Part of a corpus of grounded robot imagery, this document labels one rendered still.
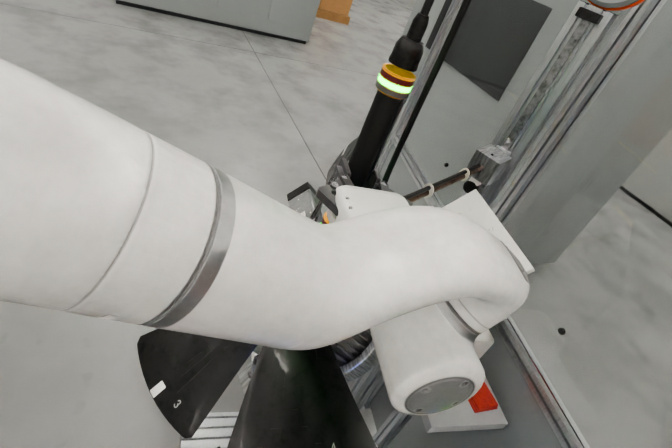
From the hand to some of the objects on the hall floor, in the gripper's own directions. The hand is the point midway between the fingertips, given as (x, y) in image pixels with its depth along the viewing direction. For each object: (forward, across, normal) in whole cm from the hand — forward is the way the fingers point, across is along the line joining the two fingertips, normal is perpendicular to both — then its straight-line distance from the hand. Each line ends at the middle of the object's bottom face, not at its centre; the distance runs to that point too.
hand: (357, 176), depth 59 cm
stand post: (+13, -34, +151) cm, 155 cm away
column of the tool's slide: (+40, -59, +151) cm, 167 cm away
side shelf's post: (+11, -55, +151) cm, 161 cm away
